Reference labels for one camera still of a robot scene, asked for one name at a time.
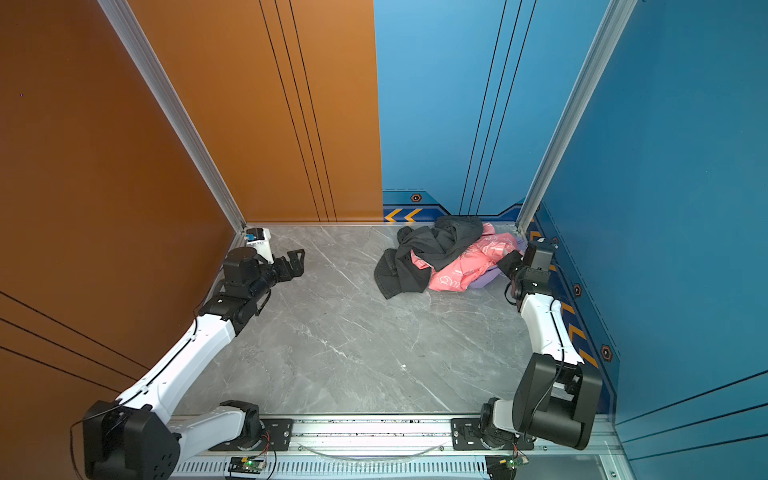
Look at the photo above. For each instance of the black cloth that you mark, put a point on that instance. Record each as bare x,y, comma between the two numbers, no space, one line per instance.
423,250

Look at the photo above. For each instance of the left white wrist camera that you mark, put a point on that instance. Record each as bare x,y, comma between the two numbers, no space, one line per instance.
258,238

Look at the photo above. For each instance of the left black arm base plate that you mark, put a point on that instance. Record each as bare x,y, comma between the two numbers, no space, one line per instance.
275,435

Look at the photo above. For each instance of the aluminium front rail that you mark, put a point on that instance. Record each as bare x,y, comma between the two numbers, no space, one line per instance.
411,446

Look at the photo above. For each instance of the pink patterned cloth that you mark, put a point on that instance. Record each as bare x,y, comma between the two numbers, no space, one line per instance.
453,277

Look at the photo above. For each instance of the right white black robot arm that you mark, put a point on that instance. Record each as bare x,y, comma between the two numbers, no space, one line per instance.
558,394

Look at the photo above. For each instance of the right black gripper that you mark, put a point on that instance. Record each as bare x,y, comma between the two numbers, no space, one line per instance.
506,263

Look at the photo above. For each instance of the purple cloth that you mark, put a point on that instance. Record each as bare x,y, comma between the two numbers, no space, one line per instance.
481,257

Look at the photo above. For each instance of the small right circuit board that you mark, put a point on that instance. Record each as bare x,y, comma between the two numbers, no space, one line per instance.
516,460

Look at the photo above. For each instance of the aluminium corner post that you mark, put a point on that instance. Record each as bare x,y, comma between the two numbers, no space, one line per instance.
608,34
129,31

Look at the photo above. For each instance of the green circuit board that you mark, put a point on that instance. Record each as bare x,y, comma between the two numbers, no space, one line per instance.
246,467

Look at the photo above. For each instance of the right aluminium corner post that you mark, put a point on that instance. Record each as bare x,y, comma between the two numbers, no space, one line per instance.
608,34

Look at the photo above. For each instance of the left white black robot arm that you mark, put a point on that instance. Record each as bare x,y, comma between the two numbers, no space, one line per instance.
135,436

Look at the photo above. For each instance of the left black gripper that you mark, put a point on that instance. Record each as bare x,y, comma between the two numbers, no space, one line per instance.
297,270

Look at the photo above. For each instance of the left aluminium corner post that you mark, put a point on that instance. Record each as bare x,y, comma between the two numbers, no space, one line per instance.
129,31

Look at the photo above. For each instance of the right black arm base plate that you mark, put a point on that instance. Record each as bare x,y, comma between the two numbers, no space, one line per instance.
467,434

